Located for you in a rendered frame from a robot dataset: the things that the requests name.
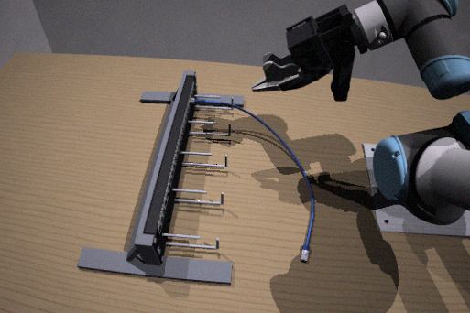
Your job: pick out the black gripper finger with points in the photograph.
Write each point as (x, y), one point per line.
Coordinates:
(280, 61)
(284, 78)

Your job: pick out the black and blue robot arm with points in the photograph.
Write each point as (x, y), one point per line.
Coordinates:
(430, 166)

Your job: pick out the grey network port rack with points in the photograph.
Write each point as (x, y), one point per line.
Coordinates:
(149, 239)

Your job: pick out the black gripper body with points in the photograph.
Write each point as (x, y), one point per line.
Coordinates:
(313, 53)

